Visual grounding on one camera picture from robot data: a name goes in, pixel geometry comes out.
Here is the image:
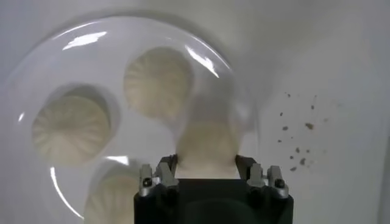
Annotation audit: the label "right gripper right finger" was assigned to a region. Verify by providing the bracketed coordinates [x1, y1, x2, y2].
[235, 154, 289, 199]

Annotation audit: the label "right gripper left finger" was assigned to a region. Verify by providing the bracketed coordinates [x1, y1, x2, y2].
[138, 153, 180, 198]

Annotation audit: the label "white steamed baozi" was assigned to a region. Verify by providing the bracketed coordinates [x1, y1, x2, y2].
[83, 170, 144, 224]
[123, 46, 194, 121]
[31, 91, 112, 167]
[175, 120, 241, 180]

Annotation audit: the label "scattered brown crumbs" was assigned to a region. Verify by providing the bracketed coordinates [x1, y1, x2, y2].
[275, 91, 332, 173]

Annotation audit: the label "white round plate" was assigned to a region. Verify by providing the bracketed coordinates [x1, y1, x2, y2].
[0, 15, 260, 224]

